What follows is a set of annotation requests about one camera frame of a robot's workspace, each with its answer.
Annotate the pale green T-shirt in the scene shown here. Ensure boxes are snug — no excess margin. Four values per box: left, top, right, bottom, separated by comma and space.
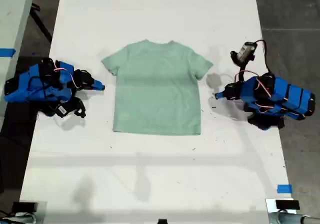
101, 40, 214, 136

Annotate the grey and black camera box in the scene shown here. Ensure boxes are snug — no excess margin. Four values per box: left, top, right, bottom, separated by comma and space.
229, 41, 258, 67

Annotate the black stand leg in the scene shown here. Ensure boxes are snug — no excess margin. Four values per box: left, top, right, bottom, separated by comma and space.
29, 5, 54, 44

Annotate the blue tape strip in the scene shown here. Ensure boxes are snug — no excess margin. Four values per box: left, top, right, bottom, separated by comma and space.
0, 48, 16, 57
276, 184, 293, 194

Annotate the white side table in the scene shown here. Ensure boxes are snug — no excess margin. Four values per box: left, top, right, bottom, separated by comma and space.
0, 0, 37, 124

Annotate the black camera stalk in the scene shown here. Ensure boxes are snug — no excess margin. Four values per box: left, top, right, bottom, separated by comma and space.
238, 57, 251, 83
70, 87, 85, 106

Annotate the black camera cable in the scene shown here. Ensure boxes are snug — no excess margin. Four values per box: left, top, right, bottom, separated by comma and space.
255, 40, 271, 72

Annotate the black camera box with label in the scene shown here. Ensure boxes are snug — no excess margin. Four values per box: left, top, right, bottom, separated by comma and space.
53, 101, 87, 119

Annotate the small black box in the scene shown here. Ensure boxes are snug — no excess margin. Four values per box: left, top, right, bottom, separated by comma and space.
275, 200, 300, 211
11, 201, 38, 213

